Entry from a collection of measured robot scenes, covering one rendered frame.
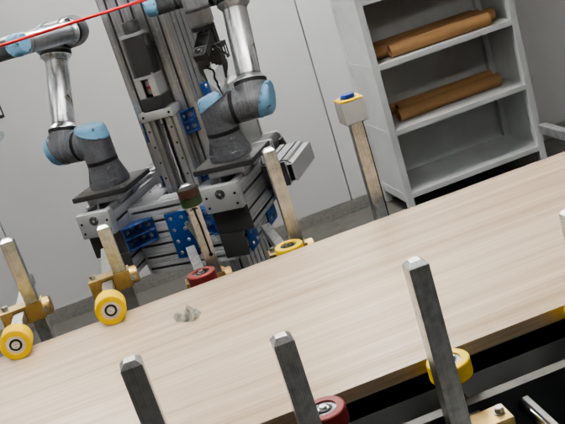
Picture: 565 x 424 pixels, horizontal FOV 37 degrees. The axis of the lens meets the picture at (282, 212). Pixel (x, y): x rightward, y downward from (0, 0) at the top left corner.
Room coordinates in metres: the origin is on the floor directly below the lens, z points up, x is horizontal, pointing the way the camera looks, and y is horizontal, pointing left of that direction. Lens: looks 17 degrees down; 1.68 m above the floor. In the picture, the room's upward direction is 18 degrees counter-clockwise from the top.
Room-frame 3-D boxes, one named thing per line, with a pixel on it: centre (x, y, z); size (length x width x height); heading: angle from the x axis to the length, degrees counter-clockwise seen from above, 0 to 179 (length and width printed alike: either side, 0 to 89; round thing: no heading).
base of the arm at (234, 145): (2.94, 0.11, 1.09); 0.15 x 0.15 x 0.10
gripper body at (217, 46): (2.60, 0.06, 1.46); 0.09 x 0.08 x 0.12; 159
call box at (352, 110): (2.37, -0.27, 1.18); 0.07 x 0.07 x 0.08; 8
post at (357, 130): (2.37, -0.27, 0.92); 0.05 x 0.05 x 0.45; 8
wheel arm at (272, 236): (2.43, 0.04, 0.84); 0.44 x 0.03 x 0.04; 8
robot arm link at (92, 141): (3.12, 0.58, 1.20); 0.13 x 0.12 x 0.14; 62
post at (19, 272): (2.24, 0.73, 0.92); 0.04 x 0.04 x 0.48; 8
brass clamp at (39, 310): (2.24, 0.75, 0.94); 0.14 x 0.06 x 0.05; 98
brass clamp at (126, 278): (2.27, 0.50, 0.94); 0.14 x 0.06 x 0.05; 98
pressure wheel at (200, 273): (2.23, 0.26, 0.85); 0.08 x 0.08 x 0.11
